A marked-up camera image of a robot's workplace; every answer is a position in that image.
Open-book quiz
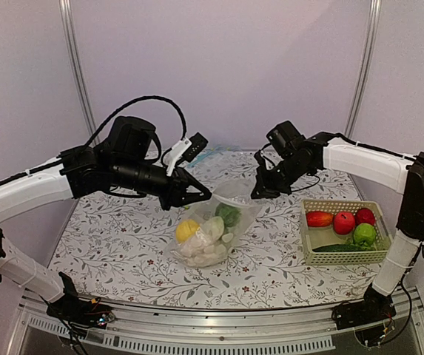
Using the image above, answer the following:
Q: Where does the beige perforated plastic basket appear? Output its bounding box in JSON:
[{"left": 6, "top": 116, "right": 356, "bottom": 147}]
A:
[{"left": 300, "top": 199, "right": 393, "bottom": 266}]

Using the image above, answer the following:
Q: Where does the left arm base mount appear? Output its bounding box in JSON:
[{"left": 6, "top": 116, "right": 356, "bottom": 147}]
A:
[{"left": 47, "top": 272, "right": 115, "bottom": 328}]

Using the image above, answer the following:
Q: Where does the white toy cauliflower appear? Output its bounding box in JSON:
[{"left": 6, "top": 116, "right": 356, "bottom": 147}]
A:
[{"left": 178, "top": 233, "right": 227, "bottom": 268}]

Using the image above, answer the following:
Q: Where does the light green toy apple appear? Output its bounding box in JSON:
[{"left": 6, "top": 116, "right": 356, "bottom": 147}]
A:
[{"left": 215, "top": 203, "right": 241, "bottom": 228}]

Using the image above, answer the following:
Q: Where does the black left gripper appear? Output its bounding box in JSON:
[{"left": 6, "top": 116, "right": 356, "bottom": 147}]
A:
[{"left": 112, "top": 156, "right": 212, "bottom": 211}]

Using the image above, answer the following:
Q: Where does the floral patterned table mat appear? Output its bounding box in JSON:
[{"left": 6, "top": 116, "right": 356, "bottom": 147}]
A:
[{"left": 50, "top": 151, "right": 380, "bottom": 308}]

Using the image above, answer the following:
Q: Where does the clear bag with blue zipper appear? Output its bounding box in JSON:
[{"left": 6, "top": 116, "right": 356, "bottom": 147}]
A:
[{"left": 184, "top": 145, "right": 243, "bottom": 192}]

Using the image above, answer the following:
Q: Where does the left aluminium corner post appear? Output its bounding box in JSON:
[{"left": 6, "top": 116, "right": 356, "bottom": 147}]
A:
[{"left": 58, "top": 0, "right": 96, "bottom": 134}]

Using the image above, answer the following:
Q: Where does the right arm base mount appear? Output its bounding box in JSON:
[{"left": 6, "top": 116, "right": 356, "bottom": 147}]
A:
[{"left": 332, "top": 285, "right": 397, "bottom": 330}]

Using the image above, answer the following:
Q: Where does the right aluminium corner post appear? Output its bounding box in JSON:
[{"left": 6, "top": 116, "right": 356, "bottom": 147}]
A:
[{"left": 344, "top": 0, "right": 382, "bottom": 138}]

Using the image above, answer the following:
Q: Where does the red toy tomato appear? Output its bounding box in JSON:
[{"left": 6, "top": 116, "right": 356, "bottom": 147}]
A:
[{"left": 354, "top": 208, "right": 376, "bottom": 226}]

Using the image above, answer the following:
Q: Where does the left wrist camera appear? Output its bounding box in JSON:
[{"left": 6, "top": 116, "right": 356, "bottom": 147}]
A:
[{"left": 161, "top": 132, "right": 209, "bottom": 177}]

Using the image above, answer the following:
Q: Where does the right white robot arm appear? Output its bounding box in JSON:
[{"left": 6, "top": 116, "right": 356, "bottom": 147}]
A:
[{"left": 251, "top": 121, "right": 424, "bottom": 322}]

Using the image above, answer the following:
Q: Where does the white toy radish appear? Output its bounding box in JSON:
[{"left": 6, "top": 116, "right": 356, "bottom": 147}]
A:
[{"left": 198, "top": 217, "right": 235, "bottom": 244}]

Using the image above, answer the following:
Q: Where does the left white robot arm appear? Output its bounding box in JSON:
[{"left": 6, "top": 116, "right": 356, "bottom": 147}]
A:
[{"left": 0, "top": 116, "right": 211, "bottom": 321}]

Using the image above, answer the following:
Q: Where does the aluminium front rail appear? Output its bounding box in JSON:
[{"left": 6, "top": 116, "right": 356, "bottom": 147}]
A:
[{"left": 7, "top": 288, "right": 424, "bottom": 354}]

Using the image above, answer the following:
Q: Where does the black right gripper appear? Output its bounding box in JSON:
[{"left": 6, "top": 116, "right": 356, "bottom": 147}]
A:
[{"left": 251, "top": 155, "right": 311, "bottom": 199}]

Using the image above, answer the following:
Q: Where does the red toy apple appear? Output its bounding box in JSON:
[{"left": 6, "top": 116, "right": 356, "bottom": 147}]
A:
[{"left": 333, "top": 212, "right": 356, "bottom": 235}]

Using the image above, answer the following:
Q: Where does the dark green toy cucumber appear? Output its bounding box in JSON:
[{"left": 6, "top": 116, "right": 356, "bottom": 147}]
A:
[{"left": 312, "top": 244, "right": 365, "bottom": 253}]

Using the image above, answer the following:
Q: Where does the aluminium corner post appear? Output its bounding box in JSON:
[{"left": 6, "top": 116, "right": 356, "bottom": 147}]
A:
[
  {"left": 344, "top": 0, "right": 382, "bottom": 138},
  {"left": 58, "top": 0, "right": 96, "bottom": 134}
]

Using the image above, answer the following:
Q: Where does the green toy lime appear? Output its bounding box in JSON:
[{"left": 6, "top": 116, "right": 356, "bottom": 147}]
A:
[{"left": 352, "top": 223, "right": 377, "bottom": 247}]

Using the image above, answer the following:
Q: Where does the frosted white zip top bag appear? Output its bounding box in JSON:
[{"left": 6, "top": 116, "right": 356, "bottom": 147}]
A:
[{"left": 169, "top": 179, "right": 262, "bottom": 268}]

